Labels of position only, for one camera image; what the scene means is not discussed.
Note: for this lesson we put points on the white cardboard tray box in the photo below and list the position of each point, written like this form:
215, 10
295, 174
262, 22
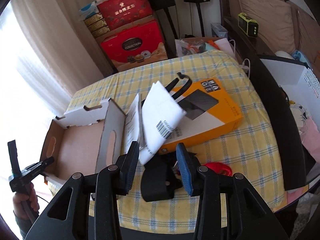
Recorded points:
85, 140

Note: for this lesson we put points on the red gift bag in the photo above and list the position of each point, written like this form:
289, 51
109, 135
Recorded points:
117, 13

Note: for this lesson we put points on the green black portable device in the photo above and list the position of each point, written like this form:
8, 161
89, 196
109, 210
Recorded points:
248, 25

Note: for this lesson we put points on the white open box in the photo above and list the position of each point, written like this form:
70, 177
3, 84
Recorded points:
298, 81

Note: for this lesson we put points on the red collection gift box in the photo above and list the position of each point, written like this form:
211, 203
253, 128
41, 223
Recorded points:
139, 45

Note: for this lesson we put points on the orange white hard drive box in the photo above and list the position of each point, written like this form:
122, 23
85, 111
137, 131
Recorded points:
210, 113

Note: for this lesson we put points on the white paper booklet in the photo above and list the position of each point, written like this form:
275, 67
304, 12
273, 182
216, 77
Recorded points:
151, 122

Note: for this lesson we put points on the yellow plaid tablecloth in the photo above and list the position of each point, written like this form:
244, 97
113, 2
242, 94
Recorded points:
251, 149

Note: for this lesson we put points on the beige pillow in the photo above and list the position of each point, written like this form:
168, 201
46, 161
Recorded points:
275, 21

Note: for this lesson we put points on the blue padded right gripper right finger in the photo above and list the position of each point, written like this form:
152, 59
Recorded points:
186, 167

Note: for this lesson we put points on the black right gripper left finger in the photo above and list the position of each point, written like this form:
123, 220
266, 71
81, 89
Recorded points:
127, 164

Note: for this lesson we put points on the white curtain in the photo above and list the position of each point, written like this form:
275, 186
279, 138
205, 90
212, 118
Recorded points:
52, 49

